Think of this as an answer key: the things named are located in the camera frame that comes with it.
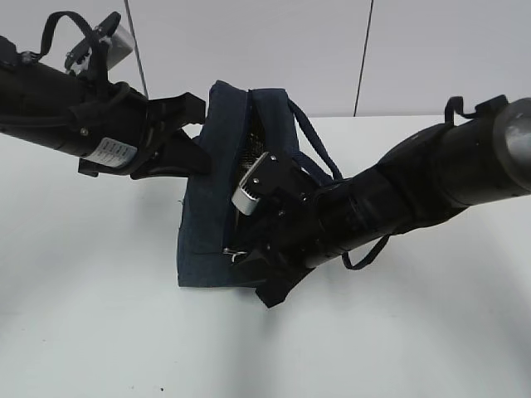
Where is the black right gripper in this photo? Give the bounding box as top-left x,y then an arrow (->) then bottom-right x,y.
230,194 -> 333,308

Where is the metal zipper pull ring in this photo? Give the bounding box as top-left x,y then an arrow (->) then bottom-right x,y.
222,246 -> 250,263

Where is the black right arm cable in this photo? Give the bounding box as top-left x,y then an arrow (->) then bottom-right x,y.
342,95 -> 509,270

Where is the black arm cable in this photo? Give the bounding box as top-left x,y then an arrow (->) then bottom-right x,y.
20,11 -> 124,63
342,95 -> 509,270

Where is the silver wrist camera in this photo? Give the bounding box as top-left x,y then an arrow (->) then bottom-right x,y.
64,20 -> 136,75
231,152 -> 316,216

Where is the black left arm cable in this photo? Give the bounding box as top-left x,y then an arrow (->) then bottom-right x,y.
20,11 -> 124,63

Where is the dark blue fabric lunch bag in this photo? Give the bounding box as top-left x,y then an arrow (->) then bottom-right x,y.
174,79 -> 345,288

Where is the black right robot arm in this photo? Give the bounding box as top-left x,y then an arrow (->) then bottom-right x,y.
232,95 -> 530,307

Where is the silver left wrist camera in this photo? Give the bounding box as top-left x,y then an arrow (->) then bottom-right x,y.
64,20 -> 136,75

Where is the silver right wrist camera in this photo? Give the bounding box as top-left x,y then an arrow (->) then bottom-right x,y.
231,152 -> 316,216

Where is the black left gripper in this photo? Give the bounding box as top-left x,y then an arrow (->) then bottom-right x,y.
68,80 -> 212,179

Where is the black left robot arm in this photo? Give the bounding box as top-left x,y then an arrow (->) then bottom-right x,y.
1,38 -> 212,180

